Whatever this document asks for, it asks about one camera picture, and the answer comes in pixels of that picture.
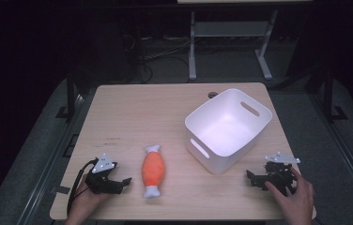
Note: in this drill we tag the grey tape strip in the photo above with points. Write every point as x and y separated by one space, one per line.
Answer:
60 189

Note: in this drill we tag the orange plush toy white ends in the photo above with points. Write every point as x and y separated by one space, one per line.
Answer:
153 171

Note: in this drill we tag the grey metal frame table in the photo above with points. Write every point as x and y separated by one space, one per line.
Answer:
227 29

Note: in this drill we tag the person's right hand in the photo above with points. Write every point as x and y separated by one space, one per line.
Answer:
299 200

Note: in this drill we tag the black metal stand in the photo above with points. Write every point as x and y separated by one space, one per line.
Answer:
329 93
70 97

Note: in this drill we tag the person's left hand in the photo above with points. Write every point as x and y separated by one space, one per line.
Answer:
85 201

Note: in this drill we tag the white plastic basket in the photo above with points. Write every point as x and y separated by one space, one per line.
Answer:
227 128

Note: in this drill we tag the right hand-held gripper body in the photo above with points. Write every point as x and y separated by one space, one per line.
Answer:
279 175

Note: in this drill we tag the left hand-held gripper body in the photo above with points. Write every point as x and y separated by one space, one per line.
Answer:
102 165

